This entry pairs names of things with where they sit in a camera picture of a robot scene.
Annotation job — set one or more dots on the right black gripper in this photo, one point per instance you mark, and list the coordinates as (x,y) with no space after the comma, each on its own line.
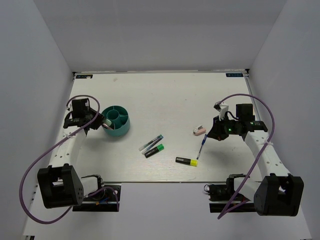
(216,132)

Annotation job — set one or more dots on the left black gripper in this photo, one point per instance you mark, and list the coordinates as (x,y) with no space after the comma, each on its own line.
(99,117)

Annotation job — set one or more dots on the blue gel pen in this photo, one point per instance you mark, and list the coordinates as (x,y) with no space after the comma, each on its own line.
(201,146)

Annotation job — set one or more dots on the teal round desk organizer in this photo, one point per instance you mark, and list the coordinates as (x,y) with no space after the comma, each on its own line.
(119,118)

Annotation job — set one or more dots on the blue capped pen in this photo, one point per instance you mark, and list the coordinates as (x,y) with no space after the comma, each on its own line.
(153,143)

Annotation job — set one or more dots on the green black highlighter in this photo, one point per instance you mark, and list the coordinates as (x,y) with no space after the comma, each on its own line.
(154,150)

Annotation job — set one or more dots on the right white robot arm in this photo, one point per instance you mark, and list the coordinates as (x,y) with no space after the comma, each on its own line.
(279,193)

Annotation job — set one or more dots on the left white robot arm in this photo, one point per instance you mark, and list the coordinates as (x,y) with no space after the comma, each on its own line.
(59,183)

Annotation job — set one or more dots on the left blue corner label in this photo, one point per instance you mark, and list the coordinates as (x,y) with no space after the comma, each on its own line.
(84,76)

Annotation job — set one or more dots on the blue corner label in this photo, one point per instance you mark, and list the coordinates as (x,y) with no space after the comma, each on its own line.
(84,76)
(234,75)

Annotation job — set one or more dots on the yellow black highlighter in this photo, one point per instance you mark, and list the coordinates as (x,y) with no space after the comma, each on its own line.
(186,161)

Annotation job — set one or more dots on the right blue corner label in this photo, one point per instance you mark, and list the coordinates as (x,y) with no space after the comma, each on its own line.
(234,75)

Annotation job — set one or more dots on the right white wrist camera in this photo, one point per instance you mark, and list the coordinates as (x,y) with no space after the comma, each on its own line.
(222,108)

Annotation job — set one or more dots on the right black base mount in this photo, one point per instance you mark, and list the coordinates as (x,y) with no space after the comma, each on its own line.
(220,193)

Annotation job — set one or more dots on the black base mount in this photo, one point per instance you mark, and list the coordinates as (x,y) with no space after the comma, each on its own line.
(220,193)
(106,201)

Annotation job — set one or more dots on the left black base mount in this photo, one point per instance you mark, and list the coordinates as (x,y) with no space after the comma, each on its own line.
(106,201)

